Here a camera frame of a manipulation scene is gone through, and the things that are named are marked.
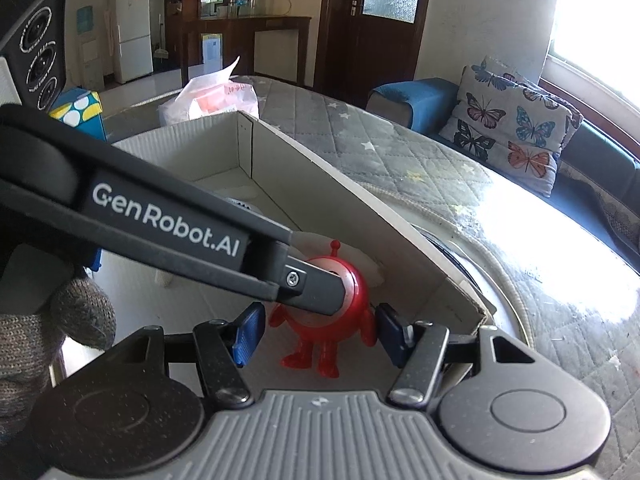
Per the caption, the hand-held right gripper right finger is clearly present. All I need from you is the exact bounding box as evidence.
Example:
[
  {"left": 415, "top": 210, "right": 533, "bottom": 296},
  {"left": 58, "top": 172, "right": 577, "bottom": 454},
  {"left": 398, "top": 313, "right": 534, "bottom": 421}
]
[{"left": 375, "top": 302, "right": 531, "bottom": 407}]

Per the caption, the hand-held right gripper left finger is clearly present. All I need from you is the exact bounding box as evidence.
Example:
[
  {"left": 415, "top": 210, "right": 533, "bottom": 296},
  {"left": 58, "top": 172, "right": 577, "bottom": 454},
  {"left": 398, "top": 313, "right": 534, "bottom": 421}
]
[{"left": 117, "top": 302, "right": 266, "bottom": 408}]

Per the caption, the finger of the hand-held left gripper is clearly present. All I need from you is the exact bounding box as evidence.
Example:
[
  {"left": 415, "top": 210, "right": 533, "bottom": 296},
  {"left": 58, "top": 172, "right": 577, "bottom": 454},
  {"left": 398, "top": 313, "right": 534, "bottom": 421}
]
[{"left": 243, "top": 239, "right": 351, "bottom": 317}]

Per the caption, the red round toy figure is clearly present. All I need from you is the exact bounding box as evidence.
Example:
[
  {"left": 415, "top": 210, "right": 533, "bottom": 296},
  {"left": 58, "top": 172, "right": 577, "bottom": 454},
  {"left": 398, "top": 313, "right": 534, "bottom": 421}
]
[{"left": 270, "top": 240, "right": 378, "bottom": 378}]

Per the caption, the white cardboard box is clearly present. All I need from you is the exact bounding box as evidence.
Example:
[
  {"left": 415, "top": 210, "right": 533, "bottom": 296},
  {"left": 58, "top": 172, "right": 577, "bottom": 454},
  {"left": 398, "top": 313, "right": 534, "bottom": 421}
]
[{"left": 112, "top": 110, "right": 498, "bottom": 391}]

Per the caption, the grey quilted desktop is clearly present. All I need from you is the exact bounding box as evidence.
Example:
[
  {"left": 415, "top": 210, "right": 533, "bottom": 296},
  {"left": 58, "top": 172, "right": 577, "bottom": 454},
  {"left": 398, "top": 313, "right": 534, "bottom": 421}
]
[{"left": 100, "top": 75, "right": 640, "bottom": 480}]

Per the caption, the person's left hand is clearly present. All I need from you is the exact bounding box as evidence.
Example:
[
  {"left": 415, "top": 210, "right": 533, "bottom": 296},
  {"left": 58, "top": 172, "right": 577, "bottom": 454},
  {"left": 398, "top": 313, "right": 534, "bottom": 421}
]
[{"left": 0, "top": 276, "right": 118, "bottom": 436}]

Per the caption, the blue dotted tissue box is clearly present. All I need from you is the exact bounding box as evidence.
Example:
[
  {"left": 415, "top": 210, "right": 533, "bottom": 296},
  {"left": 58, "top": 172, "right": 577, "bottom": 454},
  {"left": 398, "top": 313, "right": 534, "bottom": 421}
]
[{"left": 49, "top": 87, "right": 108, "bottom": 143}]

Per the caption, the white tissue pack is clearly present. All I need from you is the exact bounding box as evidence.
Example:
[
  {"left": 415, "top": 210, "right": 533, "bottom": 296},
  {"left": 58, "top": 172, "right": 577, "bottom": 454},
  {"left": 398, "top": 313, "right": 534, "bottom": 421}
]
[{"left": 159, "top": 57, "right": 261, "bottom": 126}]

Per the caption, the white broom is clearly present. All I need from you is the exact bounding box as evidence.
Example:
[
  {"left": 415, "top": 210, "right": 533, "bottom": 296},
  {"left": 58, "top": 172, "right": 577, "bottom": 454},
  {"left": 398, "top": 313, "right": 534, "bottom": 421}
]
[{"left": 155, "top": 12, "right": 171, "bottom": 61}]

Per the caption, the white blue carton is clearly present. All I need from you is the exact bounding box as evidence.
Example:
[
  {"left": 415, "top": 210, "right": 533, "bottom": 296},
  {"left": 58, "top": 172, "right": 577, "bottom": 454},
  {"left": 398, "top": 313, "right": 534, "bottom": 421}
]
[{"left": 200, "top": 34, "right": 223, "bottom": 68}]

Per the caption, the white refrigerator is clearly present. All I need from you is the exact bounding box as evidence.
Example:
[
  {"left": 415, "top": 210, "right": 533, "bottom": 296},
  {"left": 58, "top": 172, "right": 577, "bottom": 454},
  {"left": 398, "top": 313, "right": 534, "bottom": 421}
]
[{"left": 114, "top": 0, "right": 155, "bottom": 85}]

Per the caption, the dark wooden console table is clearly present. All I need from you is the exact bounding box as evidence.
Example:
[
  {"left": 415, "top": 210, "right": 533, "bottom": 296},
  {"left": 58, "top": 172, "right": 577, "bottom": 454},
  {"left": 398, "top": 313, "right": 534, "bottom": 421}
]
[{"left": 180, "top": 16, "right": 312, "bottom": 86}]

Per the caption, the blue sofa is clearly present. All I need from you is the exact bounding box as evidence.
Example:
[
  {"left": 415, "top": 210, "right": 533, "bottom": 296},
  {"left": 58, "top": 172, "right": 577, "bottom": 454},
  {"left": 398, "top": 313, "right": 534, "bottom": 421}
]
[{"left": 367, "top": 77, "right": 640, "bottom": 276}]

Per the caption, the large butterfly print pillow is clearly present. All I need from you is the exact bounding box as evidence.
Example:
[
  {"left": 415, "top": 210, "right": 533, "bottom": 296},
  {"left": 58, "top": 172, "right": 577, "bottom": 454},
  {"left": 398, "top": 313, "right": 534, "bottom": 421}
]
[{"left": 440, "top": 65, "right": 583, "bottom": 198}]

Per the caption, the dark wooden door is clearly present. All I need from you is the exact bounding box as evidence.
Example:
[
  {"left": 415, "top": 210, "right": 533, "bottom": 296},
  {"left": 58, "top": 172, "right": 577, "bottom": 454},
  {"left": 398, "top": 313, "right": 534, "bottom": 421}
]
[{"left": 320, "top": 0, "right": 436, "bottom": 106}]

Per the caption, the small butterfly print pillow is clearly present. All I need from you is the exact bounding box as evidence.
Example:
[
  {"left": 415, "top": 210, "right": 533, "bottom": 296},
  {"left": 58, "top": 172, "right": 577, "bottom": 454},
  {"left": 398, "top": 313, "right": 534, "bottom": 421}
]
[{"left": 470, "top": 55, "right": 541, "bottom": 86}]

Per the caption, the window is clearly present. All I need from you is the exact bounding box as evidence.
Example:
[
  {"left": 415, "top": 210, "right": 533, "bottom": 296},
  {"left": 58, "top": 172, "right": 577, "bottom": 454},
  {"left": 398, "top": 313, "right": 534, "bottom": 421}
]
[{"left": 545, "top": 0, "right": 640, "bottom": 101}]

